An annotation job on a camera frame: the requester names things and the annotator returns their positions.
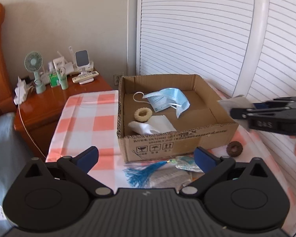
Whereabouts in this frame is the wooden nightstand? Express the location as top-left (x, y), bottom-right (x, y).
top-left (14, 75), bottom-right (112, 159)

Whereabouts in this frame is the cream hair scrunchie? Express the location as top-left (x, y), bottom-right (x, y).
top-left (134, 108), bottom-right (152, 122)

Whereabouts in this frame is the floral sachet with blue tassel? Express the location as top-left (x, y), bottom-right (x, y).
top-left (123, 156), bottom-right (203, 188)

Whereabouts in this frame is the blue surgical mask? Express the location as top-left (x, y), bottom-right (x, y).
top-left (132, 88), bottom-right (190, 119)

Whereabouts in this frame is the green bottle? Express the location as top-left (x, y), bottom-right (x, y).
top-left (56, 67), bottom-right (68, 90)

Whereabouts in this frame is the pink checkered tablecloth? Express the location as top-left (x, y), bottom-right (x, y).
top-left (47, 91), bottom-right (296, 233)

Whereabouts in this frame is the grey blue bedding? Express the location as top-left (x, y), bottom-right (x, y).
top-left (0, 112), bottom-right (35, 236)

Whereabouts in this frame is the phone on white stand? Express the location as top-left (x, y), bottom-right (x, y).
top-left (74, 50), bottom-right (94, 73)

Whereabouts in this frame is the cardboard box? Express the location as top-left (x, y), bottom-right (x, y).
top-left (117, 74), bottom-right (238, 163)

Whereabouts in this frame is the grey pouch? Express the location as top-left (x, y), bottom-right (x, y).
top-left (147, 167), bottom-right (192, 192)
top-left (218, 95), bottom-right (255, 132)

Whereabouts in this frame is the white power strip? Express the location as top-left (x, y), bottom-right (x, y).
top-left (13, 77), bottom-right (34, 105)

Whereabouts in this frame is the brown hair scrunchie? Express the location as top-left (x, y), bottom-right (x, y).
top-left (226, 141), bottom-right (243, 157)

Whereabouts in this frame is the white box with label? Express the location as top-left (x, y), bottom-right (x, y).
top-left (53, 57), bottom-right (66, 75)

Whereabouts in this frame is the white remote control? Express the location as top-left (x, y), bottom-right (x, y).
top-left (72, 71), bottom-right (99, 84)

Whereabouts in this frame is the green tissue pack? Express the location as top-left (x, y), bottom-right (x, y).
top-left (49, 72), bottom-right (60, 88)

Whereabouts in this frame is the white louvered door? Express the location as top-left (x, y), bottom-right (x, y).
top-left (135, 0), bottom-right (296, 235)

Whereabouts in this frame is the green desk fan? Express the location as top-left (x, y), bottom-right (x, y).
top-left (24, 51), bottom-right (46, 94)

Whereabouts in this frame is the white tissue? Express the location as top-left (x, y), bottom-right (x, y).
top-left (128, 115), bottom-right (177, 135)

